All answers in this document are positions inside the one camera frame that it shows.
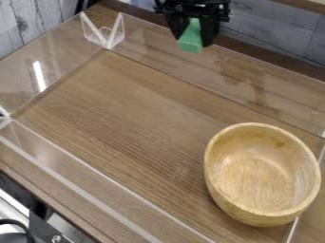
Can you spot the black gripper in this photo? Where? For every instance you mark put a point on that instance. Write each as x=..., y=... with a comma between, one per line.
x=212, y=11

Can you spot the green rectangular block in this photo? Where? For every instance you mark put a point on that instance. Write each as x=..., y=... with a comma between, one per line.
x=191, y=41

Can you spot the wooden bowl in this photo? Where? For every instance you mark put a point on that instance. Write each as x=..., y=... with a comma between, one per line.
x=263, y=174

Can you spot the clear acrylic corner bracket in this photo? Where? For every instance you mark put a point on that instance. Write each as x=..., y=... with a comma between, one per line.
x=105, y=37

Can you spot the black metal bracket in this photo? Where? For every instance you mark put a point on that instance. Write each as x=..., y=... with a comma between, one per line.
x=43, y=231

